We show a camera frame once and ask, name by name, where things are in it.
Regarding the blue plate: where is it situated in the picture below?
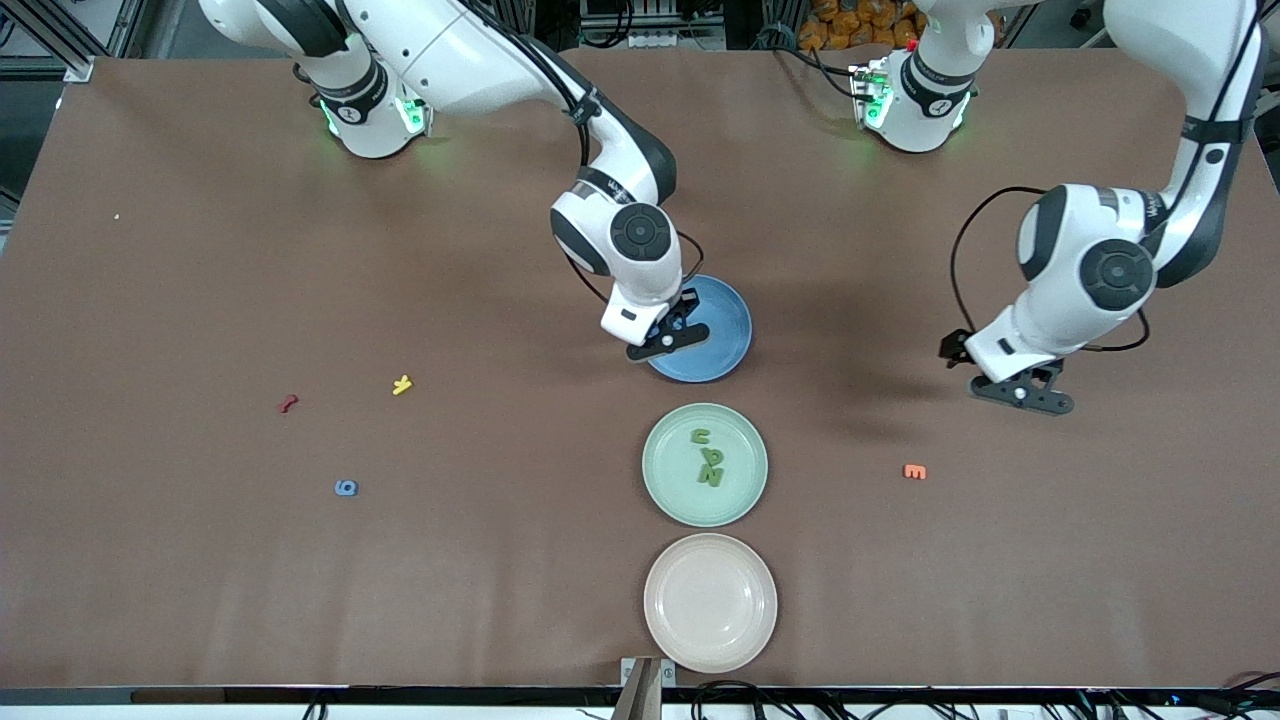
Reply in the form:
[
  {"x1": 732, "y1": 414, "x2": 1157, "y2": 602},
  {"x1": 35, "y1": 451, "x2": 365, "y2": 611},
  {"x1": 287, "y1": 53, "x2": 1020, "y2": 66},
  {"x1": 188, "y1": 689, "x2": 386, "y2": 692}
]
[{"x1": 648, "y1": 275, "x2": 754, "y2": 384}]

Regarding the light green plate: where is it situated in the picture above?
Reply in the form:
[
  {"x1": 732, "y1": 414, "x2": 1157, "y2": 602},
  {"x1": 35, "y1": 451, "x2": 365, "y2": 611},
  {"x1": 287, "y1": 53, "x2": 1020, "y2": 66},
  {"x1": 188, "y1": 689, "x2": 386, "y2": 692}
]
[{"x1": 641, "y1": 402, "x2": 770, "y2": 529}]

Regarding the long white power strip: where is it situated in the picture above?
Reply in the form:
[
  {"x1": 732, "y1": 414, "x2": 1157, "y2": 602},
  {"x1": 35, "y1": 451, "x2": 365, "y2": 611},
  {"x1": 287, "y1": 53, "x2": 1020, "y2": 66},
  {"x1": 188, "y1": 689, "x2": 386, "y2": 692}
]
[{"x1": 626, "y1": 29, "x2": 727, "y2": 51}]

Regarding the brown table cover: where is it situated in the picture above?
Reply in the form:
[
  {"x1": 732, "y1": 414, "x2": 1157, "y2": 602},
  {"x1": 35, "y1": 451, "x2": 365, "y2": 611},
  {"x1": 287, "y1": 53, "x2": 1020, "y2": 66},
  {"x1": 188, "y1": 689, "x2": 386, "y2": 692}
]
[{"x1": 0, "y1": 45, "x2": 1280, "y2": 693}]

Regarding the pale pink plate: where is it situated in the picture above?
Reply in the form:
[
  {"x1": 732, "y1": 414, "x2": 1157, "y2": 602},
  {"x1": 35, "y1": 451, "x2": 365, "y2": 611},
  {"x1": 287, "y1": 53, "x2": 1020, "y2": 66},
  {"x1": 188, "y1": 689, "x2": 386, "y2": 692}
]
[{"x1": 643, "y1": 532, "x2": 779, "y2": 675}]

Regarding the orange objects pile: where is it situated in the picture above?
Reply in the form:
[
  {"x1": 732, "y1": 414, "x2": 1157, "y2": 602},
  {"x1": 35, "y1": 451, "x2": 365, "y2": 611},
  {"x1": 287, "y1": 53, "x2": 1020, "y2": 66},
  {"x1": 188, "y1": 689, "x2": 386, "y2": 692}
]
[{"x1": 798, "y1": 0, "x2": 923, "y2": 53}]

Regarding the black base power cable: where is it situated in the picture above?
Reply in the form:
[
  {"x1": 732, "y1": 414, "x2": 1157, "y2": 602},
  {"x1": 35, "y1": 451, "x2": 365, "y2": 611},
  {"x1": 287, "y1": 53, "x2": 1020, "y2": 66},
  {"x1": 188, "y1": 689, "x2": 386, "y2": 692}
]
[{"x1": 760, "y1": 25, "x2": 863, "y2": 101}]

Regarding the metal table edge bracket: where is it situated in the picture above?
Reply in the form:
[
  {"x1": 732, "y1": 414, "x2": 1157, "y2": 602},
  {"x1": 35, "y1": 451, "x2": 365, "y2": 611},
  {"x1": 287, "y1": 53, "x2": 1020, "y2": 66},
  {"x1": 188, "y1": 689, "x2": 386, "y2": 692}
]
[{"x1": 612, "y1": 656, "x2": 677, "y2": 720}]

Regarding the black table edge rail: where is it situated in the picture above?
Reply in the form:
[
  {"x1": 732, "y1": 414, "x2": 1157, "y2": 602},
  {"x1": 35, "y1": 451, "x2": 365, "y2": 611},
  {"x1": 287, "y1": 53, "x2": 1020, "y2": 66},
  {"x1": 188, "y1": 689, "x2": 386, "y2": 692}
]
[{"x1": 0, "y1": 685, "x2": 1280, "y2": 707}]

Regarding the aluminium frame profile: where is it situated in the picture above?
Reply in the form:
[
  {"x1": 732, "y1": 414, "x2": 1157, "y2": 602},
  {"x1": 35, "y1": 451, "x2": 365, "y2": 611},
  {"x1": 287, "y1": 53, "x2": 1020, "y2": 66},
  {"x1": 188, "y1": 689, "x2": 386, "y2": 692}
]
[{"x1": 28, "y1": 0, "x2": 97, "y2": 84}]

